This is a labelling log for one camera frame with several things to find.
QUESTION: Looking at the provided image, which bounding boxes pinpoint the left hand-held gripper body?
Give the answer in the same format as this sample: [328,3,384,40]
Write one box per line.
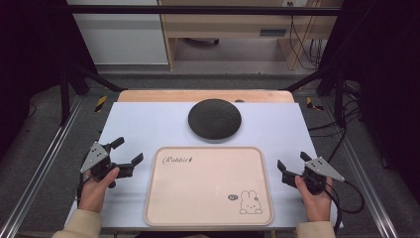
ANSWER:
[79,141,121,190]

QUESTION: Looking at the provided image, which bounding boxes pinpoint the black metal crossbar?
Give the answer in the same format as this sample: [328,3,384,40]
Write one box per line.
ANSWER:
[65,4,342,16]

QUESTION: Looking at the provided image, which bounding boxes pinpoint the white cabinet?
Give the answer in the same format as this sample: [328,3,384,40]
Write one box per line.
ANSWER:
[66,0,169,65]

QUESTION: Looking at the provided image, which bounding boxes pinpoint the person's left hand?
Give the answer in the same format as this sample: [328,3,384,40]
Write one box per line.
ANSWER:
[77,167,121,214]

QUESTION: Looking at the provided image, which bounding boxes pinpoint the beige tray with rabbit print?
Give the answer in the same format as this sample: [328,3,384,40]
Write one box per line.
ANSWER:
[144,146,274,228]

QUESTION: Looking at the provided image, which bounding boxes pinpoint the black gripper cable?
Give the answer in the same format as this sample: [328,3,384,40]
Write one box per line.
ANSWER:
[75,170,94,210]
[325,179,367,234]

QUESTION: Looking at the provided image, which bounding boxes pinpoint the black metal stand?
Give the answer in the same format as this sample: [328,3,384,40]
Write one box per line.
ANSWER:
[58,61,128,127]
[282,60,350,130]

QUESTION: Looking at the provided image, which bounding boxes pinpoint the yellow black striped tape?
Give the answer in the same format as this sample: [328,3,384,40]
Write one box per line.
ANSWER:
[94,95,109,113]
[305,96,325,112]

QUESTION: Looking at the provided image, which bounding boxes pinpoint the wooden desk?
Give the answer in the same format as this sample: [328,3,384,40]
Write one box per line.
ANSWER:
[157,0,343,71]

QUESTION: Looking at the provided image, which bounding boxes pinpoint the aluminium rail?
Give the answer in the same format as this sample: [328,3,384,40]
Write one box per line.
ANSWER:
[320,97,401,238]
[0,94,84,238]

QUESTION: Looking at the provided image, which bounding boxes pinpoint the person's right hand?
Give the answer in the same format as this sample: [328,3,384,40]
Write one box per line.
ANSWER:
[294,175,334,223]

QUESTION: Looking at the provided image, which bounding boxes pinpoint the black hanging cables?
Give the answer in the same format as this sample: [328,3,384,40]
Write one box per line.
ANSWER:
[287,1,324,71]

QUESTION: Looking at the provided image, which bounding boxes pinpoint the black round plate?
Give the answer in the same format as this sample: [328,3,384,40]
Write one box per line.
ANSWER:
[187,98,243,144]

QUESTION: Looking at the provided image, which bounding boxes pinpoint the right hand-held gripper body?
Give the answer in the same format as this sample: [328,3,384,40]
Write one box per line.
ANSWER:
[301,156,347,196]

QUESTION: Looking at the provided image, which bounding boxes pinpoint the white table cover sheet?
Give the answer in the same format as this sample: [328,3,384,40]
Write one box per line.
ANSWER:
[64,101,345,231]

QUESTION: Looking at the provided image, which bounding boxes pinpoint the black curtain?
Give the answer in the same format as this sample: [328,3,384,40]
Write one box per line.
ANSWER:
[318,0,420,199]
[0,0,99,160]

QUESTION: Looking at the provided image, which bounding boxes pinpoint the black floor cables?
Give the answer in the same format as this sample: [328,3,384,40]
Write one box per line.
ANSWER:
[307,80,363,140]

